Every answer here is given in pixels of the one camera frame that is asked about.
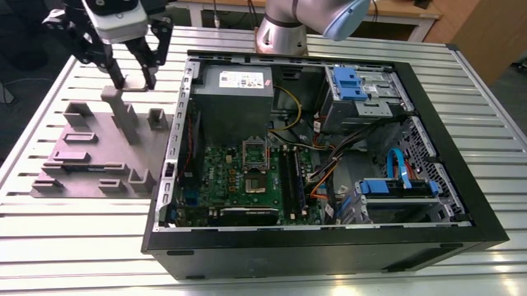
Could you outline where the hard disk in blue carrier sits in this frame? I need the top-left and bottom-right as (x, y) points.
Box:
(354, 178), (440, 200)

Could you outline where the blue data wire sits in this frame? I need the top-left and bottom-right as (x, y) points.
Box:
(386, 147), (412, 189)

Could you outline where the metal socket cover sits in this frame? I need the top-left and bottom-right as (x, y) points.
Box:
(242, 136), (272, 173)

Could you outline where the orange wire bundle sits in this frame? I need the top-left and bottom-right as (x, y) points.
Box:
(307, 172), (335, 201)

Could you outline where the green RAM stick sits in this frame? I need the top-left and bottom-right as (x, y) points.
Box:
(60, 165), (107, 173)

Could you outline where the silver disk bay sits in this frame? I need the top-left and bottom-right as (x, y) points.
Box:
(335, 178), (472, 228)

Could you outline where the black open PC case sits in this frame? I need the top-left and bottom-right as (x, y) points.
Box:
(142, 49), (511, 281)

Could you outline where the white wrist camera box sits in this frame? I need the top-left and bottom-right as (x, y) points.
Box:
(82, 0), (150, 44)

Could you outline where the green motherboard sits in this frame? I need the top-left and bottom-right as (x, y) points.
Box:
(171, 144), (326, 228)

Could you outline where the yellow wire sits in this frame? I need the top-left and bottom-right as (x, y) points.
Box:
(270, 85), (304, 133)

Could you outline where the black graphics card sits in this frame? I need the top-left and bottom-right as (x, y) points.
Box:
(210, 205), (280, 228)

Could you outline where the wooden cabinet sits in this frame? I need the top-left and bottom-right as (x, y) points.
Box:
(426, 0), (527, 86)

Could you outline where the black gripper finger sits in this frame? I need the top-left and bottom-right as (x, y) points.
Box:
(43, 4), (127, 90)
(126, 17), (174, 90)

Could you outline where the black installed RAM stick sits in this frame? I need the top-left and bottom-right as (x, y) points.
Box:
(290, 147), (308, 215)

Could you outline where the black wire bundle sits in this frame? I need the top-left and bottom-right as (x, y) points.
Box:
(307, 114), (412, 183)

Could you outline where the blue plastic drive clip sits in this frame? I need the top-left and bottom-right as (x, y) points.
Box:
(342, 86), (370, 101)
(334, 66), (363, 89)

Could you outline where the grey power supply unit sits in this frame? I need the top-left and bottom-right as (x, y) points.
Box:
(192, 64), (276, 146)

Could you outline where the silver drive cage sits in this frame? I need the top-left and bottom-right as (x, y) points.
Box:
(320, 63), (415, 133)

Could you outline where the grey plastic parts rack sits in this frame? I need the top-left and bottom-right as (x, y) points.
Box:
(31, 85), (176, 200)

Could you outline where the CPU socket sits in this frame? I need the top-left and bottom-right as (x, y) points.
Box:
(242, 171), (272, 196)

